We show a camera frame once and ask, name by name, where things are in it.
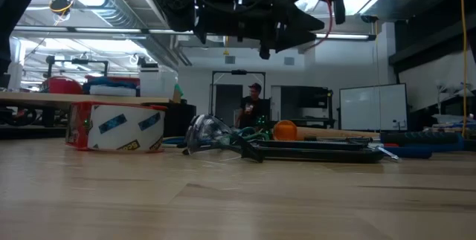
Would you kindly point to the black station frame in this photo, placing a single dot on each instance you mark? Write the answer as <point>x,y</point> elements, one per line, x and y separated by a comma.
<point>238,72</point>

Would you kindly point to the clear tape red dispenser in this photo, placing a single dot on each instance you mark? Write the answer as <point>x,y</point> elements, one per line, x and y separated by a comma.
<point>122,128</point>

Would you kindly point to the black leg desk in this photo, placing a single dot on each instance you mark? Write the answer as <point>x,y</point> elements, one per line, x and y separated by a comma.
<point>446,108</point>

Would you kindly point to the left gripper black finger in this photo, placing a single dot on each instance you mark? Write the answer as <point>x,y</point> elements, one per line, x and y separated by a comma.
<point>301,22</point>
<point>292,40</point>

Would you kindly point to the silver ventilation duct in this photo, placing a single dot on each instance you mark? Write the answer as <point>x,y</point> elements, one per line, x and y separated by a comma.
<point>122,9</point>

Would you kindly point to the white whiteboard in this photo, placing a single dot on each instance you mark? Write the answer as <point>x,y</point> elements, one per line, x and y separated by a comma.
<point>372,106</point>

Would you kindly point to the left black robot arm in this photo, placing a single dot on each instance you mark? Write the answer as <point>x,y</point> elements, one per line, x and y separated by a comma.
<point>175,6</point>

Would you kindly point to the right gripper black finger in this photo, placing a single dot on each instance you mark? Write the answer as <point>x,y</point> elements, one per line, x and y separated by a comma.
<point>339,7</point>

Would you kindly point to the clear safety glasses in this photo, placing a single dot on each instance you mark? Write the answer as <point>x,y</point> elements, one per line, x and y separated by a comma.
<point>208,132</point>

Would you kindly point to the person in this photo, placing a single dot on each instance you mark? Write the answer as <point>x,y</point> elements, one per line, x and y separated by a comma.
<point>251,110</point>

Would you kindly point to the black aluminium frame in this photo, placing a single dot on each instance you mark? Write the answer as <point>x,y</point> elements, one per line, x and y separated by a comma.
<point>15,9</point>

